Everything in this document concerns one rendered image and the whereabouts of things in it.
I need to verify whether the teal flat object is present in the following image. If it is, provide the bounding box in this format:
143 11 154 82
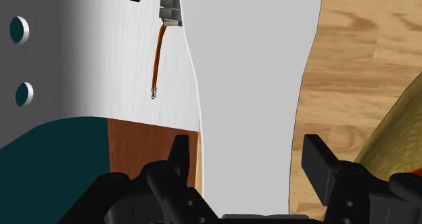
0 116 110 224

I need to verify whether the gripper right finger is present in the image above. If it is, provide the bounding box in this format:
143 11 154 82
301 134 422 224

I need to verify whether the olive yellow rounded furniture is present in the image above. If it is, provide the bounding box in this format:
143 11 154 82
354 72 422 182

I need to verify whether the brown wooden box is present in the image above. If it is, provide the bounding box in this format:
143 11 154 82
107 118 200 189

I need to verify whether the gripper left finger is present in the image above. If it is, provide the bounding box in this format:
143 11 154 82
59 134 220 224

